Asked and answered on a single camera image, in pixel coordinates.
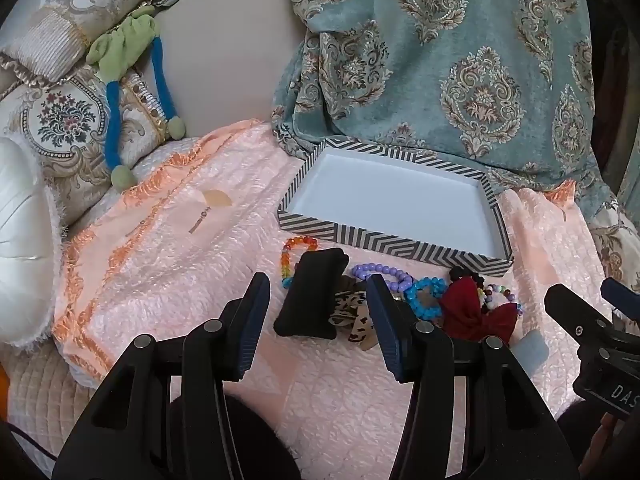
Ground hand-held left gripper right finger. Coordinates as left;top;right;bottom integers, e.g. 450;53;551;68
365;274;581;480

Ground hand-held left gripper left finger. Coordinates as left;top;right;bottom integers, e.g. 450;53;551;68
52;272;271;480

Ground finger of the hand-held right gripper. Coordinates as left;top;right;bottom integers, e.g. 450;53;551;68
600;277;640;322
544;284;616;347

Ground leopard print bow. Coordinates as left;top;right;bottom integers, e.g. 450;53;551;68
327;280;383;351

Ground blue bead bracelet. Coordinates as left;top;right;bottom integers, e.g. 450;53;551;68
404;276;448;321

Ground purple bead bracelet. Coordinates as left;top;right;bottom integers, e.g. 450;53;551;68
351;262;413;296

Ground multicoloured bead bracelet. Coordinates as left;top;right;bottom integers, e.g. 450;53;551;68
477;282;523;317

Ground red velvet bow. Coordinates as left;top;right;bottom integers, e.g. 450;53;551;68
439;280;517;346

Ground rainbow bead bracelet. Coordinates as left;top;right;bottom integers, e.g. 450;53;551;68
280;234;321;291

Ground striped cardboard tray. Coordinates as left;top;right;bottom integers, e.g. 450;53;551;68
277;136;515;278

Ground cream floral cloth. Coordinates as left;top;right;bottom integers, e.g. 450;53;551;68
587;180;640;286

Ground person's dark trouser leg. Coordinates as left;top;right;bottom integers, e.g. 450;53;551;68
167;394;302;480
554;399;603;480

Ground peach textured blanket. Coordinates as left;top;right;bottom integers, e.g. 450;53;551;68
52;120;616;480

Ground beige quilted mat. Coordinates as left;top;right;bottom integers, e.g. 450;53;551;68
0;342;101;466

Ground white fluffy pillow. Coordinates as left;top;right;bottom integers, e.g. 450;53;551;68
0;135;66;348

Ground teal damask fabric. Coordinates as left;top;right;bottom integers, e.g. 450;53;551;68
270;0;621;221

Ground beige sofa back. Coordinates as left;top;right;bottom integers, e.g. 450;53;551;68
135;0;308;138

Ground floral embroidered cushion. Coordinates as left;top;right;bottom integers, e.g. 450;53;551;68
0;67;173;226

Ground green and blue plush toy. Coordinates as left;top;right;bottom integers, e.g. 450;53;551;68
86;6;187;192

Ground cream striped bolster cushion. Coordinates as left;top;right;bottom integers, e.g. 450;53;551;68
0;0;166;83

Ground black bead bracelet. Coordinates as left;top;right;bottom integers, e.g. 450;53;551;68
448;266;486;288

